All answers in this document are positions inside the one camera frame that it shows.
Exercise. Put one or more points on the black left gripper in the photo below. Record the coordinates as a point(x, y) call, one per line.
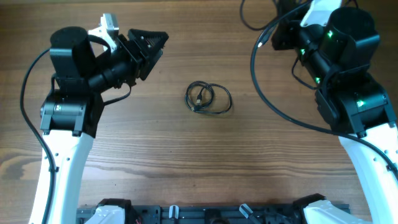
point(140, 58)

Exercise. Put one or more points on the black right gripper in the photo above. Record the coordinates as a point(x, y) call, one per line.
point(287, 29)

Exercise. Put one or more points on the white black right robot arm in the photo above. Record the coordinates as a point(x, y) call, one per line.
point(335, 43)

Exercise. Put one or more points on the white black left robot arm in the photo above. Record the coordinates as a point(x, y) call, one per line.
point(85, 66)

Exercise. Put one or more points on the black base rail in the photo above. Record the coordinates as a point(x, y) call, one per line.
point(270, 213)

